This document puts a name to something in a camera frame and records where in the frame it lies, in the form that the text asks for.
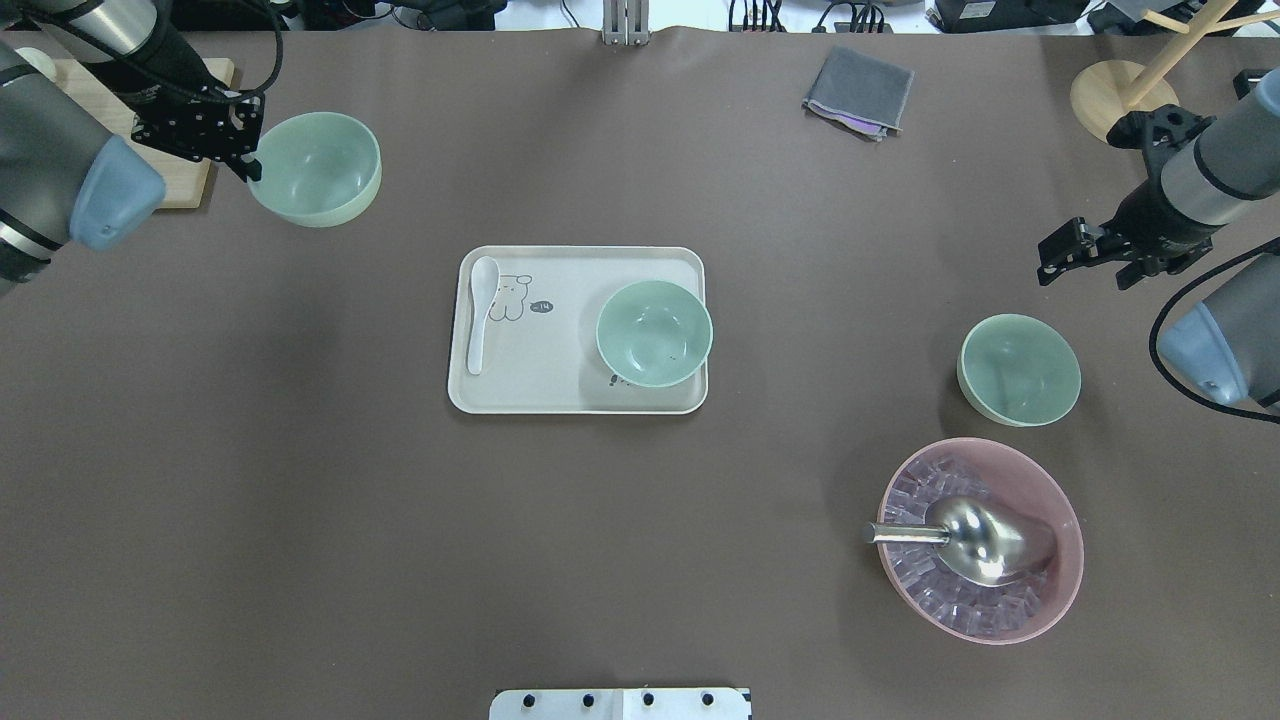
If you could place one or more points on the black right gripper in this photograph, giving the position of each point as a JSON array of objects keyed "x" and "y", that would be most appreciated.
[{"x": 1146, "y": 221}]

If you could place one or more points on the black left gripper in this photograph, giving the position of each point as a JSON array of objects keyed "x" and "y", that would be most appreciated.
[{"x": 163, "y": 77}]

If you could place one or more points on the green bowl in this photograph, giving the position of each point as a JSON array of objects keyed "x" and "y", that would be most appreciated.
[
  {"x": 318, "y": 170},
  {"x": 1018, "y": 371},
  {"x": 654, "y": 334}
]

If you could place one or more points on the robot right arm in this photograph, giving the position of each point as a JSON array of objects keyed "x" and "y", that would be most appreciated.
[{"x": 1215, "y": 340}]

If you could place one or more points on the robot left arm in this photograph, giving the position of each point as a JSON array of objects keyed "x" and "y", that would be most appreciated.
[{"x": 65, "y": 177}]

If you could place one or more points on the wooden cup tree stand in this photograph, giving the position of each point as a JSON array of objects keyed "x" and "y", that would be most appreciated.
[{"x": 1106, "y": 91}]

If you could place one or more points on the white ceramic spoon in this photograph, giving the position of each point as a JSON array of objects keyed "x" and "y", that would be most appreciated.
[{"x": 483, "y": 285}]

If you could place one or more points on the pink bowl with ice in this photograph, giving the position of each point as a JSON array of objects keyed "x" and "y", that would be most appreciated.
[{"x": 984, "y": 469}]

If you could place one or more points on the grey folded cloth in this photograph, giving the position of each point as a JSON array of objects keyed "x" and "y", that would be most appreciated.
[{"x": 861, "y": 93}]

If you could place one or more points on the metal ice scoop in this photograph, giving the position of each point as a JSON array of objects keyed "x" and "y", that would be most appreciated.
[{"x": 983, "y": 541}]

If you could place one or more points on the cream serving tray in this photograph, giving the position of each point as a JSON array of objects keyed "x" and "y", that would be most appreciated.
[{"x": 540, "y": 354}]

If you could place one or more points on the green bowl on tray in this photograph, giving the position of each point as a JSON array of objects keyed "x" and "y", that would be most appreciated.
[{"x": 654, "y": 334}]

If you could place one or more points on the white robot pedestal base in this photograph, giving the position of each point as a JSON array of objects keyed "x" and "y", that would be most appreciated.
[{"x": 623, "y": 703}]

